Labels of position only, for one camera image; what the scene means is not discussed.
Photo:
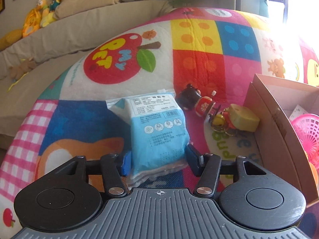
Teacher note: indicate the black-haired doll figurine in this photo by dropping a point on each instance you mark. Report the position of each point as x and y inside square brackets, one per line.
[192, 97]

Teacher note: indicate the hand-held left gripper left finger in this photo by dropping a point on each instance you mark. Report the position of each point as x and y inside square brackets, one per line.
[125, 164]

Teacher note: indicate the pink cardboard box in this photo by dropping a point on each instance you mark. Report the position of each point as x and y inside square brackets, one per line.
[276, 139]

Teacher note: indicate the pink plastic basket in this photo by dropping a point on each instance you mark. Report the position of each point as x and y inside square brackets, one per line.
[309, 132]

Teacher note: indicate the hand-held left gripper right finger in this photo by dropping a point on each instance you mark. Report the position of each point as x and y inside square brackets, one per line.
[193, 159]

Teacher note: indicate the yellow plush cushion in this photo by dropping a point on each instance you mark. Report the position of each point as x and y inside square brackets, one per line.
[11, 38]

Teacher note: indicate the white printed card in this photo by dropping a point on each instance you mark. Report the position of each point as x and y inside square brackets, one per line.
[299, 112]

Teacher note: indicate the beige plush toy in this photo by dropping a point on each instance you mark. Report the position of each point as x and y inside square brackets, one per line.
[82, 0]

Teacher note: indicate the colourful cartoon play mat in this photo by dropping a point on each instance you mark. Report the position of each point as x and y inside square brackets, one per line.
[199, 62]

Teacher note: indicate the yellow and brown plush toy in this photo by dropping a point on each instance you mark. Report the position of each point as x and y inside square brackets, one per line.
[43, 12]

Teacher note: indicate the orange and yellow plush toy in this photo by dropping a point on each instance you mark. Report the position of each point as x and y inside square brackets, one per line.
[31, 23]

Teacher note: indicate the small brown plush toy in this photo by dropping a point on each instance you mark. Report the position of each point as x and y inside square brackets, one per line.
[22, 68]

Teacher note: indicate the blue and white tissue pack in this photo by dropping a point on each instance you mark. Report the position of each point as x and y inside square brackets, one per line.
[159, 134]

